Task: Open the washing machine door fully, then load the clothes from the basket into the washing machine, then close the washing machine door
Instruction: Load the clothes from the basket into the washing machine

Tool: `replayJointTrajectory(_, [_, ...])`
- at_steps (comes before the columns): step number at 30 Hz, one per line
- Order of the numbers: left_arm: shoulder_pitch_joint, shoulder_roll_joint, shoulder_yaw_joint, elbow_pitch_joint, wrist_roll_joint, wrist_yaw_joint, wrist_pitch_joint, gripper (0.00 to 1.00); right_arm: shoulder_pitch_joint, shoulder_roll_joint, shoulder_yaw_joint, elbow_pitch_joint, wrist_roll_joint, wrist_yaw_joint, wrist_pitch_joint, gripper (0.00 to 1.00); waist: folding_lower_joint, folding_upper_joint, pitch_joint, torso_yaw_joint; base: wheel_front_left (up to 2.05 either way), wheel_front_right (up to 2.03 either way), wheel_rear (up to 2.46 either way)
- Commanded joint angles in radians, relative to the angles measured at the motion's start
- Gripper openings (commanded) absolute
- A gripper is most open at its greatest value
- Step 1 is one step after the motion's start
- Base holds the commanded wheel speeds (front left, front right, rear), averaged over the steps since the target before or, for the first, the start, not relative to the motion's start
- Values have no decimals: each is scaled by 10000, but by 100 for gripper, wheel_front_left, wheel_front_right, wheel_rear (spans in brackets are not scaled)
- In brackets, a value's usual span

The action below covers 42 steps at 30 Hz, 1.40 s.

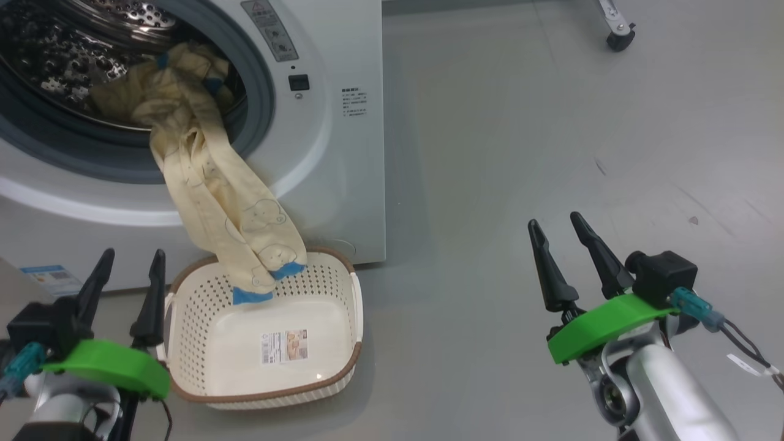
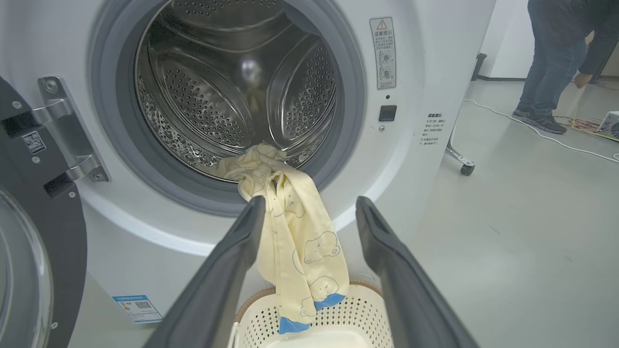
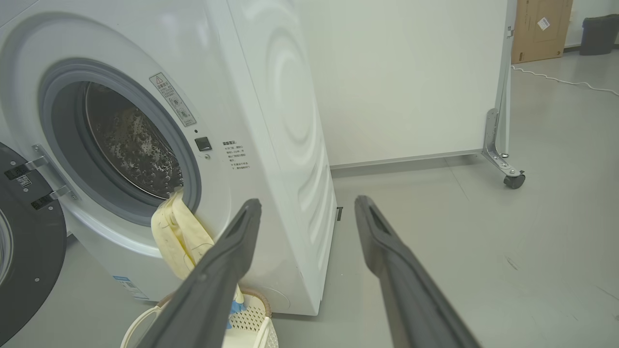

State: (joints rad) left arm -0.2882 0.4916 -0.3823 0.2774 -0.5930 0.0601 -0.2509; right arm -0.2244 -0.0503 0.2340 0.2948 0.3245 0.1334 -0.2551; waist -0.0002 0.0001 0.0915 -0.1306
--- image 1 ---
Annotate left camera cable teal plug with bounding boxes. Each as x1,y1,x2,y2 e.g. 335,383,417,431
0,342,48,402

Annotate cream laundry basket brown rim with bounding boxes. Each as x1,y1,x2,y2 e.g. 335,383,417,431
156,247,365,410

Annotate yellow bear print pants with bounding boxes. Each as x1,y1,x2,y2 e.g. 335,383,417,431
149,110,308,306

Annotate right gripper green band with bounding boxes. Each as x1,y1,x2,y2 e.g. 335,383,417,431
528,212,674,426

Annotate white front-load washing machine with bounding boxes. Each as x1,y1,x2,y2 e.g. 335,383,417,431
0,0,386,293

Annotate thin black left gripper cable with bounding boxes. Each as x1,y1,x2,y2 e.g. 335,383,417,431
156,398,175,439

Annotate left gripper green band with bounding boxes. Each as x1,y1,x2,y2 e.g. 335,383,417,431
42,248,172,441

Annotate metal frame leg with caster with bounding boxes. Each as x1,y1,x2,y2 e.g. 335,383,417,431
597,0,636,52

